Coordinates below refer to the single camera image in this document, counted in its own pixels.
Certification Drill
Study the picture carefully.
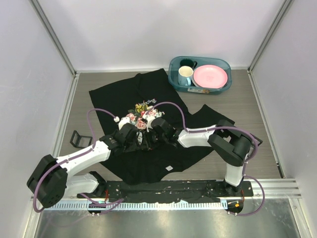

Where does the right black display box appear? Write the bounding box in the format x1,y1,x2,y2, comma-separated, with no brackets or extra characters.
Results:
255,137,263,146

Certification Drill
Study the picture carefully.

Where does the black display box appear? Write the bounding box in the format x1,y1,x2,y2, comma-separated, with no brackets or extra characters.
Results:
70,130,93,149
255,137,263,146

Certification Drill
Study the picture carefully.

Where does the pink plate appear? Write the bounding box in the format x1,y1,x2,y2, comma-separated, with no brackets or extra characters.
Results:
193,65,228,89

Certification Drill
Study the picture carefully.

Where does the dark green mug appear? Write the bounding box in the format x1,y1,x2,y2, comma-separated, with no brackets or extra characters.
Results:
180,59,198,69

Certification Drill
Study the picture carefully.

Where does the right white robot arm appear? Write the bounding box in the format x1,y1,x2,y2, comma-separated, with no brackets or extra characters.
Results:
147,118,263,196

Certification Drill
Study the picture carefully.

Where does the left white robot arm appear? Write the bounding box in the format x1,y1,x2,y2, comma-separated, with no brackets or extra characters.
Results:
27,123,149,212

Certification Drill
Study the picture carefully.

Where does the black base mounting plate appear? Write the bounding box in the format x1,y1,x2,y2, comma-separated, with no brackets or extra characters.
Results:
87,179,254,203

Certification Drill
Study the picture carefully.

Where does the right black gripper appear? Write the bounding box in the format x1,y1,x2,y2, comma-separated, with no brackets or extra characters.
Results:
141,126,167,150

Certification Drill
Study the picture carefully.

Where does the black floral print t-shirt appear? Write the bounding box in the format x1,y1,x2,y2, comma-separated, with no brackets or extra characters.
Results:
89,69,227,185

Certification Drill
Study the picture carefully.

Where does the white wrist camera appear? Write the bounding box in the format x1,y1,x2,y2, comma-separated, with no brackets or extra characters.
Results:
141,108,158,132
113,117,132,130

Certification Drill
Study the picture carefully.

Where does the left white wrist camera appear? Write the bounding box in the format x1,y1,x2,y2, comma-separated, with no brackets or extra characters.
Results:
113,117,132,130

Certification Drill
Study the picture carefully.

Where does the light blue mug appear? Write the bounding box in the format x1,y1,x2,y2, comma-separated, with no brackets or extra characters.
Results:
178,66,194,86

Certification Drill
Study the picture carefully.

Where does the left black display box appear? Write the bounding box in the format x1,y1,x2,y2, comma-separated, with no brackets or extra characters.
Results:
70,130,93,149

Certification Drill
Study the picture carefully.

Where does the white slotted cable duct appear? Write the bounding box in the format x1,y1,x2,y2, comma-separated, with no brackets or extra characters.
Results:
45,200,227,211

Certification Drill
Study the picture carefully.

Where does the teal plastic basin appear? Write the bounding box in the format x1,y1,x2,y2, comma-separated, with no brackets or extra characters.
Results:
168,56,232,94

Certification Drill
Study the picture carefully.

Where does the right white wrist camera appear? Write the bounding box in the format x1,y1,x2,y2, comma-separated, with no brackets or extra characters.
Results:
141,108,158,132

